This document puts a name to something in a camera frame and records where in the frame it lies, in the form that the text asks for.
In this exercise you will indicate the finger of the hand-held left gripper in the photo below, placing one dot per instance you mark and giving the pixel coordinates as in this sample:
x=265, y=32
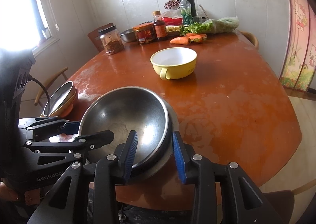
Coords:
x=98, y=137
x=71, y=127

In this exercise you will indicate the small glass cup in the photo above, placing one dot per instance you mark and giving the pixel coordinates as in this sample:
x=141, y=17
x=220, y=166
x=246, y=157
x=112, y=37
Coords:
x=197, y=19

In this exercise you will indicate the pink cartoon folding screen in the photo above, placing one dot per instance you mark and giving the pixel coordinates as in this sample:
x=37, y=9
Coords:
x=298, y=41

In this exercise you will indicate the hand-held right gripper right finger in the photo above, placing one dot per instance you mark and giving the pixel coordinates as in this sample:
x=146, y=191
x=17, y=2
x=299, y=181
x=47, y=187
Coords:
x=178, y=157

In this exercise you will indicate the small steel basin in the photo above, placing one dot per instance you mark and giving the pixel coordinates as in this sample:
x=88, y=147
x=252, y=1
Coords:
x=127, y=35

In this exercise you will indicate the glass jar on sill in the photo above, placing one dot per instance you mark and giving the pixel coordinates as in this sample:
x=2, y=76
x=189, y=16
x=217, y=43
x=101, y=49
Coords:
x=45, y=33

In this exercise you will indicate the red-brown wooden chair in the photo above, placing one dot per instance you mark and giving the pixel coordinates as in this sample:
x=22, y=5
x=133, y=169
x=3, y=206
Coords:
x=97, y=35

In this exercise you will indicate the container of yellowish food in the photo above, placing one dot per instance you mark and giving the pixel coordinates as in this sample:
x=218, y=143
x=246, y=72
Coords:
x=172, y=30

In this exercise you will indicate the bunch of green vegetables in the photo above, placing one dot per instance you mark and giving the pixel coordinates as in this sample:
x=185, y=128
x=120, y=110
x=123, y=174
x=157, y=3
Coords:
x=196, y=28

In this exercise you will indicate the orange carrot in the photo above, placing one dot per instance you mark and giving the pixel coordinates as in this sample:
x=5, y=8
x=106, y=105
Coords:
x=196, y=39
x=180, y=40
x=193, y=34

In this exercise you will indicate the clear plastic bottle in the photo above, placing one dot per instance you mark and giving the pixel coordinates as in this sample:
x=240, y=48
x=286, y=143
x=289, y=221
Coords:
x=185, y=11

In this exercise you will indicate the curved-back wooden chair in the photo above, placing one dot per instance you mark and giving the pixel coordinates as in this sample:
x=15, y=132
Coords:
x=49, y=83
x=276, y=204
x=251, y=37

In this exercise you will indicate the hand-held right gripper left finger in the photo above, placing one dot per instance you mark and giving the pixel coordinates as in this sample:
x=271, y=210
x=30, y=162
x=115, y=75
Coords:
x=130, y=155

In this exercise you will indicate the person's left hand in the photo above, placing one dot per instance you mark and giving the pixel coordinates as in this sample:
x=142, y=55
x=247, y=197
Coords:
x=9, y=193

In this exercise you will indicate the window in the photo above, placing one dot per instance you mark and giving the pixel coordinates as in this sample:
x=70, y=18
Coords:
x=17, y=14

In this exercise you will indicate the black thermos flask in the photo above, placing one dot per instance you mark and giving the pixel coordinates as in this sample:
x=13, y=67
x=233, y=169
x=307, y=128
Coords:
x=192, y=2

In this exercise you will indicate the pickle jar with black lid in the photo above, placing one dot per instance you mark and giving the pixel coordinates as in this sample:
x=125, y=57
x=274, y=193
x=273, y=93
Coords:
x=112, y=42

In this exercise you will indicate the dark soy sauce bottle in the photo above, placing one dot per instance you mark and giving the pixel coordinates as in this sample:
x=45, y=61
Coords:
x=160, y=29

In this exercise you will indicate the red label pickle jar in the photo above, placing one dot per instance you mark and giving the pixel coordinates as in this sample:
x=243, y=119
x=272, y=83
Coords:
x=144, y=32

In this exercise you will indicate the stainless steel bowl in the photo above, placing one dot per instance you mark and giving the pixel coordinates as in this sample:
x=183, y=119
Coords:
x=174, y=125
x=128, y=113

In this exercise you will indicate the clear plastic bag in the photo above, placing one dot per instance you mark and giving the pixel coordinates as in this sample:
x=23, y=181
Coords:
x=223, y=25

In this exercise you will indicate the red tissue pack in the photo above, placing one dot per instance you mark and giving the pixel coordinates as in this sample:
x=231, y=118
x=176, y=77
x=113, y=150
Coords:
x=172, y=19

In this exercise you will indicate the round metal pan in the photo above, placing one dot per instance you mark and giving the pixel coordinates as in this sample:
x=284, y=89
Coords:
x=60, y=95

